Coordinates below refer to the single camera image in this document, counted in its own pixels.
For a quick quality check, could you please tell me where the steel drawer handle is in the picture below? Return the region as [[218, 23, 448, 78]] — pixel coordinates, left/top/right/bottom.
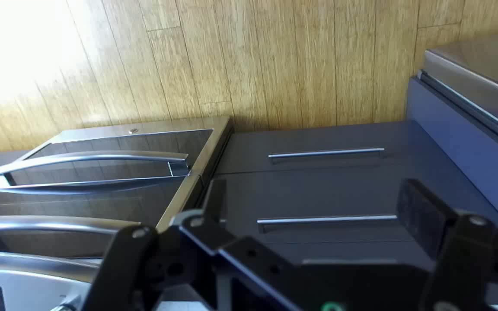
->
[[267, 147, 386, 161], [256, 215, 398, 227]]

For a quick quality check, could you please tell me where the dark grey upper drawer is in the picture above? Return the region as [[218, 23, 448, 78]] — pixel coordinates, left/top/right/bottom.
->
[[218, 121, 431, 175]]

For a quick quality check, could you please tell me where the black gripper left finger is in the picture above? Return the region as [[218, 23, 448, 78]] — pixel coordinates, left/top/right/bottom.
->
[[171, 180, 235, 256]]

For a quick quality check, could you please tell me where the dark grey lower drawer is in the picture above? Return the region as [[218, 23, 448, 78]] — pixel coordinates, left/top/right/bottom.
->
[[218, 159, 498, 268]]

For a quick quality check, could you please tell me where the upper steel drawer handle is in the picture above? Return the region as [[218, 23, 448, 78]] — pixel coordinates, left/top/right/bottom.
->
[[267, 147, 386, 161]]

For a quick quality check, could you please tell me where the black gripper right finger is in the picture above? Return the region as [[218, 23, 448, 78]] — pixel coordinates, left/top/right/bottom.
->
[[396, 178, 458, 259]]

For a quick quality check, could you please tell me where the dark grey drawer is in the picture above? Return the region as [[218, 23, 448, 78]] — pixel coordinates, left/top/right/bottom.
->
[[218, 121, 431, 175], [218, 159, 498, 268]]

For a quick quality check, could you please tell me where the lower steel drawer handle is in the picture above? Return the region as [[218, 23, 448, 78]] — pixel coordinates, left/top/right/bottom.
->
[[256, 215, 398, 227]]

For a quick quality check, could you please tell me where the steel stove control panel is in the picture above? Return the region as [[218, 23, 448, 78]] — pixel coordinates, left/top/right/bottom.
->
[[0, 215, 142, 311]]

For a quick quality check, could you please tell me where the curved steel oven handle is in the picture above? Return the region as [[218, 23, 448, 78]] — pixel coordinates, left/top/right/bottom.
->
[[0, 151, 190, 177]]

